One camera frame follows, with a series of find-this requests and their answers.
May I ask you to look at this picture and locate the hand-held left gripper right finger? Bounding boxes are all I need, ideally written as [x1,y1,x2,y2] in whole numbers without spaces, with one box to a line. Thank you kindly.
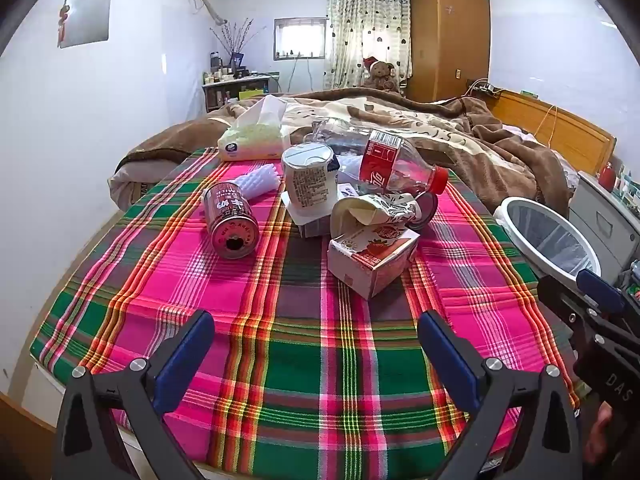
[417,310,583,480]

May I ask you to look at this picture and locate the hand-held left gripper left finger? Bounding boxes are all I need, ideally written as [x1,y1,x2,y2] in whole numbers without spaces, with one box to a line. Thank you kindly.
[54,309,217,480]

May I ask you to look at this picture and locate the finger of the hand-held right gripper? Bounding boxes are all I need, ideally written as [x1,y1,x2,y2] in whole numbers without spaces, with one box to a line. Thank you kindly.
[536,274,609,347]
[575,269,640,321]

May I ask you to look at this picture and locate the white trash bin with liner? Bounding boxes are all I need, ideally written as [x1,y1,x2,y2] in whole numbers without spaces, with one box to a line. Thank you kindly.
[492,196,603,286]

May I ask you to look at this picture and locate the strawberry print carton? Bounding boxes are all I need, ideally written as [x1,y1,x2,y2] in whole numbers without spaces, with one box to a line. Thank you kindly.
[326,224,421,302]

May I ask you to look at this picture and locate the red drink can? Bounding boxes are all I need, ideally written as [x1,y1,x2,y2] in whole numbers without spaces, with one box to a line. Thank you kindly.
[201,181,261,261]

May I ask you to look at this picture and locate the dark red round can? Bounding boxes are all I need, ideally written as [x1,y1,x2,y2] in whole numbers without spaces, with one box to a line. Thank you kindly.
[410,191,439,231]

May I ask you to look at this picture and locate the patterned paper cup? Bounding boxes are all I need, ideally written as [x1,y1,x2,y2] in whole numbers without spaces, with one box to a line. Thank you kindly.
[331,192,418,241]

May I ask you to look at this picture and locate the white ribbed plastic piece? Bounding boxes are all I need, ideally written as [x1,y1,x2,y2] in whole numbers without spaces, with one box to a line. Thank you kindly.
[234,166,280,196]

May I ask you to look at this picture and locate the white labelled paper tub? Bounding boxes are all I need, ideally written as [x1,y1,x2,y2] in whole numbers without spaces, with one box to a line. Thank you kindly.
[280,142,341,211]

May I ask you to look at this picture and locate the clear bottle with red label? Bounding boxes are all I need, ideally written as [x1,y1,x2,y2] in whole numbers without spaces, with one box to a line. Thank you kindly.
[311,117,449,196]

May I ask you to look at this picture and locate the person's right hand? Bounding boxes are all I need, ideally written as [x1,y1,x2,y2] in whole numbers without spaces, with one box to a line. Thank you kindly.
[587,402,619,467]

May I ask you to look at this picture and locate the grey drawer nightstand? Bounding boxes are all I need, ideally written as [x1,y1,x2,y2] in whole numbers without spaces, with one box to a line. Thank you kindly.
[567,170,640,281]

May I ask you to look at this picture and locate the pile of small boxes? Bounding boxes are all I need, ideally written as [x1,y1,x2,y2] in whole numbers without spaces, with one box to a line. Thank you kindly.
[615,160,640,196]

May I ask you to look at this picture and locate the pink green plaid cloth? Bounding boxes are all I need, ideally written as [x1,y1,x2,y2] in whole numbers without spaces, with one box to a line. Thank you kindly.
[30,147,583,480]

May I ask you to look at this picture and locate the brown beige blanket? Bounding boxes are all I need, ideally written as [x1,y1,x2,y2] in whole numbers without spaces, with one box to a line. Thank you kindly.
[109,87,571,216]

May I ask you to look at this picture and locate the wooden bed headboard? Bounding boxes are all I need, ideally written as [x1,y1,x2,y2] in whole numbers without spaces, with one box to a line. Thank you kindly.
[487,89,617,176]

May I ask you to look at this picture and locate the pale bed sheet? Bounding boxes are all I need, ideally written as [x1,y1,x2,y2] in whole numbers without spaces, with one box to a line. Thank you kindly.
[500,122,541,147]

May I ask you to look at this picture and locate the power strip with plugs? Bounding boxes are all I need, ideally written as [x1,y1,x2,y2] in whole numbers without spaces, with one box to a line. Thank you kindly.
[467,79,501,98]

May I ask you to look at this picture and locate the soft tissue pack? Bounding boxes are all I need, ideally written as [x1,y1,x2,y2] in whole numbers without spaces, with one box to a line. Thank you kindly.
[217,94,293,162]

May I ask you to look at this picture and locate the cluttered white desk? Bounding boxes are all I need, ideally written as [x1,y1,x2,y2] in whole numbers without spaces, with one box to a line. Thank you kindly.
[201,72,281,113]

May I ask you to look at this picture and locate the wooden wardrobe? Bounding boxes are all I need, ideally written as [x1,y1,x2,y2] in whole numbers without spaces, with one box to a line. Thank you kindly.
[404,0,491,103]

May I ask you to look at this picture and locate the brown teddy bear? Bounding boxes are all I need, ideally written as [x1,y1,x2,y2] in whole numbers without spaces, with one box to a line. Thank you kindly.
[361,56,401,93]

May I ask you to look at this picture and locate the dry branches in vase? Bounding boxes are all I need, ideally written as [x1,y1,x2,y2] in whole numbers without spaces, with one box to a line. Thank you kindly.
[210,17,266,68]

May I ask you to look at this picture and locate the heart patterned curtain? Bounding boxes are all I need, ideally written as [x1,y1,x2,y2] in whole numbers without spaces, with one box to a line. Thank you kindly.
[324,0,413,92]

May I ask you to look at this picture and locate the small window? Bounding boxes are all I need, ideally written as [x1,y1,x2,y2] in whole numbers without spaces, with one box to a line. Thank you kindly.
[273,17,327,61]

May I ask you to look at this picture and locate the silver wall poster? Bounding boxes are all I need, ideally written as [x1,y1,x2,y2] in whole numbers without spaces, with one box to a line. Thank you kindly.
[56,0,112,50]

